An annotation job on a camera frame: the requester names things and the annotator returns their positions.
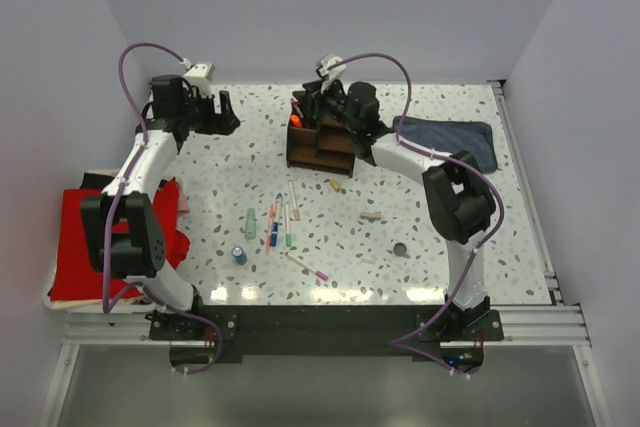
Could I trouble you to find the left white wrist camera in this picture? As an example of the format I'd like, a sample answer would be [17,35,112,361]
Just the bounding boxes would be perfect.
[181,59,214,97]

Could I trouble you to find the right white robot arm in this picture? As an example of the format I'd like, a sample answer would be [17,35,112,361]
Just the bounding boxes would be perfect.
[292,80,496,340]

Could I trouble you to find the dark blue folded towel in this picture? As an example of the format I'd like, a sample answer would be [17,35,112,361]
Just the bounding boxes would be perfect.
[393,116,498,174]

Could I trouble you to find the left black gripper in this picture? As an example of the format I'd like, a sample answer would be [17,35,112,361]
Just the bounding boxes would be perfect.
[179,87,240,136]

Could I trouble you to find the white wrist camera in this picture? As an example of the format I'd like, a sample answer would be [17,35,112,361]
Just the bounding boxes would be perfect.
[181,59,214,97]
[316,53,346,93]

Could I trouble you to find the white tray with cloths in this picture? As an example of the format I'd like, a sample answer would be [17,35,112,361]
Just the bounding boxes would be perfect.
[43,169,151,316]

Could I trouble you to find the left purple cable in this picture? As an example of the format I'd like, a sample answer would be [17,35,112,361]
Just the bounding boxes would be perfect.
[102,41,224,376]

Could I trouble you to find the orange black highlighter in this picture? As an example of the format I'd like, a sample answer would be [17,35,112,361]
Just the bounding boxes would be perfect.
[291,115,302,128]

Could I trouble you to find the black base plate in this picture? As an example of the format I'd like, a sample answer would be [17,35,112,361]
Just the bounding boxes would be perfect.
[145,301,505,368]

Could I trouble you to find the grey round cap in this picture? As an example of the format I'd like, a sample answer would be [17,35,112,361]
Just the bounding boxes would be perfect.
[393,242,407,256]

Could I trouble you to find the light green stapler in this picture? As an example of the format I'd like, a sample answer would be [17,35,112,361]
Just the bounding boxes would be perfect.
[245,207,257,239]

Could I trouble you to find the peach capped marker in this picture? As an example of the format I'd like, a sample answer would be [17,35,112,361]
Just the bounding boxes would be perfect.
[288,179,300,221]

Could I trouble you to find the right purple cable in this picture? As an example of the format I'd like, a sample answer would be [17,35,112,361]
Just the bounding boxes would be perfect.
[329,53,504,373]

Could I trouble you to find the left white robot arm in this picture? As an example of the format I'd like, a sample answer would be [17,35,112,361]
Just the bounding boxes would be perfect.
[80,75,240,339]

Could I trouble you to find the red gel pen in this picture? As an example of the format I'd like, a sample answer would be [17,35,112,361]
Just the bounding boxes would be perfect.
[291,100,304,119]

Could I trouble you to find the blue battery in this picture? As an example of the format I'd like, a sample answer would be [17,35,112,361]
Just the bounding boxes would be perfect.
[231,246,248,265]

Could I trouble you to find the green capped marker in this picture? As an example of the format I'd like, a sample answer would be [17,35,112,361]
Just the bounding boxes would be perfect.
[284,202,293,248]

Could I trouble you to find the red cloth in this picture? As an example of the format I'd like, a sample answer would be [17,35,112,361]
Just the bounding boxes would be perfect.
[50,178,190,302]

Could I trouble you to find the pink capped marker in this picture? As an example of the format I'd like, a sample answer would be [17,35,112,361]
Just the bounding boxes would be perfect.
[285,252,329,281]

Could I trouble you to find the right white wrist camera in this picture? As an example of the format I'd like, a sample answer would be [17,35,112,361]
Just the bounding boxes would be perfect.
[316,53,346,93]

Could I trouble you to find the small wooden block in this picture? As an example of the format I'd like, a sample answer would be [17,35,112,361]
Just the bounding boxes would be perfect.
[330,179,341,193]

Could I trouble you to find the wooden clothespin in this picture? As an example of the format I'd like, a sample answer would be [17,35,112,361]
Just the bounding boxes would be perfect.
[360,212,382,220]

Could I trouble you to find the purple cable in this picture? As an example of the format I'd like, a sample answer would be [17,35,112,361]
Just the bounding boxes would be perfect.
[329,53,504,373]
[102,41,224,376]

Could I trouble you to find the brown wooden desk organizer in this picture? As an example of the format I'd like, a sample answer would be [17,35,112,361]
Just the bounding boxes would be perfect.
[285,114,355,177]

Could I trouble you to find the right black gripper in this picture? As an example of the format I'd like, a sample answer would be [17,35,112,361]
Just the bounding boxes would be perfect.
[292,76,359,134]

